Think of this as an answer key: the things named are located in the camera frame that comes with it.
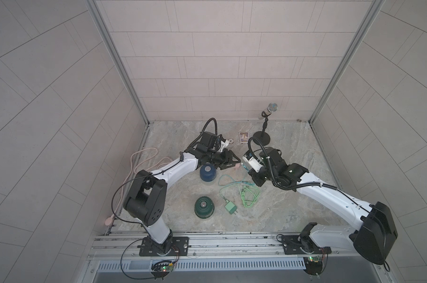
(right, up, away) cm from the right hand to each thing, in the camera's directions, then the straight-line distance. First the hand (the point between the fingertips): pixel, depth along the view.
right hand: (248, 172), depth 80 cm
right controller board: (+25, -35, -10) cm, 44 cm away
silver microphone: (+12, +30, +5) cm, 33 cm away
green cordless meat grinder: (-20, -13, -8) cm, 25 cm away
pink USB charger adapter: (-5, +4, -2) cm, 6 cm away
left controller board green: (-34, -32, -15) cm, 49 cm away
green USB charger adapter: (-8, -16, 0) cm, 18 cm away
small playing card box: (+1, +16, +27) cm, 32 cm away
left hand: (-4, +5, 0) cm, 6 cm away
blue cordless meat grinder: (-19, 0, +2) cm, 19 cm away
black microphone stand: (+13, +16, +28) cm, 35 cm away
